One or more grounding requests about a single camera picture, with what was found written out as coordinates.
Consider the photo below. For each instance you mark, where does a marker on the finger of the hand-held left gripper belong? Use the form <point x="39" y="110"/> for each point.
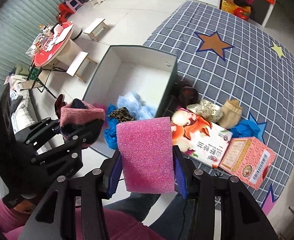
<point x="69" y="145"/>
<point x="41" y="127"/>

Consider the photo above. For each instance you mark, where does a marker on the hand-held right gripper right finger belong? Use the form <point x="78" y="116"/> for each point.
<point x="180" y="180"/>

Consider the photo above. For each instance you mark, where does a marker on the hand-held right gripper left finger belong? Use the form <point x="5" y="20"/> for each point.
<point x="113" y="176"/>

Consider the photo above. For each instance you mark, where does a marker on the pink knit sock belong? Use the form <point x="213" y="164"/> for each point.
<point x="82" y="115"/>

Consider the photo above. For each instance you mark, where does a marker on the pink foam block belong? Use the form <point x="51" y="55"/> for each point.
<point x="147" y="155"/>

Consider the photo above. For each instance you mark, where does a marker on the leopard print cloth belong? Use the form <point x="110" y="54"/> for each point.
<point x="120" y="115"/>

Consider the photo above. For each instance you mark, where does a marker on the light blue fluffy cloth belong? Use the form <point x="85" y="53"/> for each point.
<point x="134" y="105"/>

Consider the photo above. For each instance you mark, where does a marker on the white storage box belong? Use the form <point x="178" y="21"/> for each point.
<point x="137" y="80"/>

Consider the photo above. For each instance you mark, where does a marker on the person's left forearm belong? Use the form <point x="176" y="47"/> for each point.
<point x="1" y="220"/>

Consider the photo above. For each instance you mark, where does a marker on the dark red shoe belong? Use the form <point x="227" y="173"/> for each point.
<point x="59" y="103"/>

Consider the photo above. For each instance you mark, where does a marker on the light cloth pile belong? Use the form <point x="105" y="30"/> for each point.
<point x="15" y="97"/>

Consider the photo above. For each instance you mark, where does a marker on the person's jeans legs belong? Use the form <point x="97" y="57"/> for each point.
<point x="147" y="205"/>

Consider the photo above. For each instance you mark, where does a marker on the floral tissue packet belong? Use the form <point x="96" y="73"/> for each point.
<point x="202" y="140"/>

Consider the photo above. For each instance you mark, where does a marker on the folding chair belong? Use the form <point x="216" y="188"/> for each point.
<point x="35" y="80"/>

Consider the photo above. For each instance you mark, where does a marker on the person's pink sweater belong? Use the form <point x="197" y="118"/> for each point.
<point x="127" y="228"/>

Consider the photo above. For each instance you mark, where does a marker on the pink patterned carton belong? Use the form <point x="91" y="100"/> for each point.
<point x="247" y="162"/>

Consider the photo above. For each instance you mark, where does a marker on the large white wooden stool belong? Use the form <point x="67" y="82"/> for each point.
<point x="80" y="65"/>

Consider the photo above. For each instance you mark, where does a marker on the cream dotted satin cloth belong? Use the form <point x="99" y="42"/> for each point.
<point x="208" y="110"/>

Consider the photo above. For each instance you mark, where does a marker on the round red table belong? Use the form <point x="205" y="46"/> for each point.
<point x="53" y="46"/>

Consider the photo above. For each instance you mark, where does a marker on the beige sock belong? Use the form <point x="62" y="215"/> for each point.
<point x="232" y="113"/>

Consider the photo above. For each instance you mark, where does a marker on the cluster of glassware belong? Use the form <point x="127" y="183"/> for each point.
<point x="40" y="42"/>

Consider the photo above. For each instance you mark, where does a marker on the brown furry scrunchie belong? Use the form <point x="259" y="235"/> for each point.
<point x="185" y="92"/>

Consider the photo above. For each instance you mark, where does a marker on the round grey object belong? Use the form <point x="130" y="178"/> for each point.
<point x="77" y="33"/>

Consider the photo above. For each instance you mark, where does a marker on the medium white wooden stool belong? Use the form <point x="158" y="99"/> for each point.
<point x="95" y="28"/>

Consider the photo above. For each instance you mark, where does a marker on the red plastic stool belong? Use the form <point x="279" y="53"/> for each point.
<point x="65" y="9"/>

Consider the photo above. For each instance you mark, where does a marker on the checkered blanket with stars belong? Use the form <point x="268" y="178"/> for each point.
<point x="237" y="67"/>

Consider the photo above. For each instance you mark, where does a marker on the purple plastic stool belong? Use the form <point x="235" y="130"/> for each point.
<point x="72" y="3"/>

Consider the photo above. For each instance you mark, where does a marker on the yellow cardboard box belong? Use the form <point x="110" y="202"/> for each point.
<point x="230" y="6"/>

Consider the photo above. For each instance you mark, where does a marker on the dark cloth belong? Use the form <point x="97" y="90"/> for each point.
<point x="242" y="2"/>

